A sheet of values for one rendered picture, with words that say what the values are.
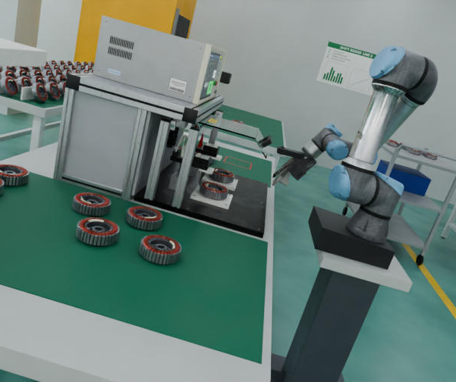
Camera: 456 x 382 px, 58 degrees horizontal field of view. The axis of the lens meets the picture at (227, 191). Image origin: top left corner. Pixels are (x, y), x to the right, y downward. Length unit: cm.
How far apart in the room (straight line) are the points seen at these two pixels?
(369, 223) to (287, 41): 551
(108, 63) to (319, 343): 131
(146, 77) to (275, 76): 542
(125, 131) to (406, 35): 607
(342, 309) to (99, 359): 106
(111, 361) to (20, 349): 15
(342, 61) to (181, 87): 557
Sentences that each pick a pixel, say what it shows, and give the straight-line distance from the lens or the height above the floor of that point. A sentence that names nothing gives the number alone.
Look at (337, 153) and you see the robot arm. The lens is 167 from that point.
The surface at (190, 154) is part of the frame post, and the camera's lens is 138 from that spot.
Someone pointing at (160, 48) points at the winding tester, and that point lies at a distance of 150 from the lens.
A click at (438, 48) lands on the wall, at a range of 726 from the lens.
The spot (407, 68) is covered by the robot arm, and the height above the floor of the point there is 141.
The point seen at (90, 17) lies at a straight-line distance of 549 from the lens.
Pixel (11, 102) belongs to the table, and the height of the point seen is 73.
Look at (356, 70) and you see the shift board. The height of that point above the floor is 160.
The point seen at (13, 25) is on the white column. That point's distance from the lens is 535.
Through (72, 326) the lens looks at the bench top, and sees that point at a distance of 88.
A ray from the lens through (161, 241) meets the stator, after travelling 117.
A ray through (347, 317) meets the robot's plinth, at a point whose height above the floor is 51.
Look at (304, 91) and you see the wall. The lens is 687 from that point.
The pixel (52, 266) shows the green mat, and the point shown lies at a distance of 105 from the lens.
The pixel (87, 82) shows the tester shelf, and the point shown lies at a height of 110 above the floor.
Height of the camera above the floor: 130
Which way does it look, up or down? 18 degrees down
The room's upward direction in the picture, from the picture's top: 16 degrees clockwise
